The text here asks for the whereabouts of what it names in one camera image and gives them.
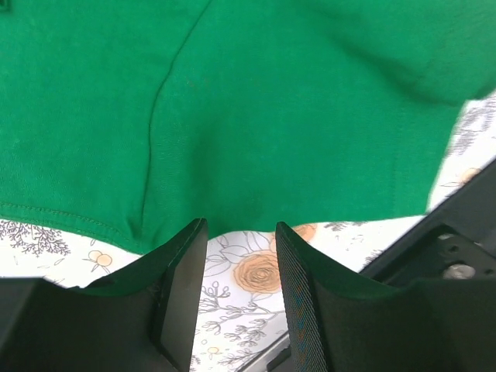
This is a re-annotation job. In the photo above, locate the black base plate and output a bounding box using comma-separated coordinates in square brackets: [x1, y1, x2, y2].
[216, 158, 496, 372]

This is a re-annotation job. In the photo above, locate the green t-shirt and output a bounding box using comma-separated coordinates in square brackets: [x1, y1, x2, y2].
[1, 1, 495, 253]

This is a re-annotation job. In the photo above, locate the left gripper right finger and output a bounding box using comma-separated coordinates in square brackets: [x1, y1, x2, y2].
[274, 221, 496, 372]

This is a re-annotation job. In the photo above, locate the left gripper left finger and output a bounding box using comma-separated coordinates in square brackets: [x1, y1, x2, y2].
[1, 219, 208, 371]

